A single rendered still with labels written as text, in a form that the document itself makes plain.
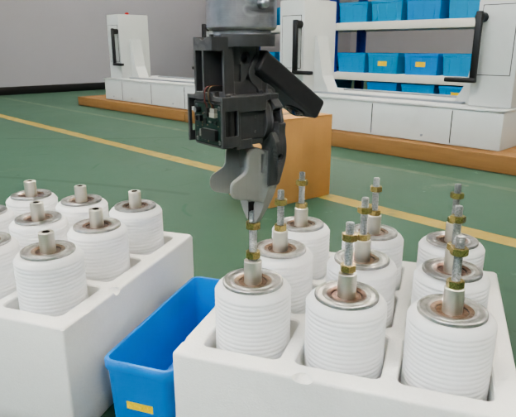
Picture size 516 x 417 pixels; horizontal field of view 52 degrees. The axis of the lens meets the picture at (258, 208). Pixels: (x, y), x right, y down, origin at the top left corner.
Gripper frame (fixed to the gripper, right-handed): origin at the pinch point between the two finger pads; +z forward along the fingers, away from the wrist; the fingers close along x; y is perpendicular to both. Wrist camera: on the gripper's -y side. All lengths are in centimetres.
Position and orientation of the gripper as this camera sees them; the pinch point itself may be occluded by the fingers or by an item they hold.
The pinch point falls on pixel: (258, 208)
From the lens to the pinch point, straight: 64.2
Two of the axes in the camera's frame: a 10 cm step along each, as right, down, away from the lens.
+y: -8.0, 1.8, -5.8
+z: 0.0, 9.6, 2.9
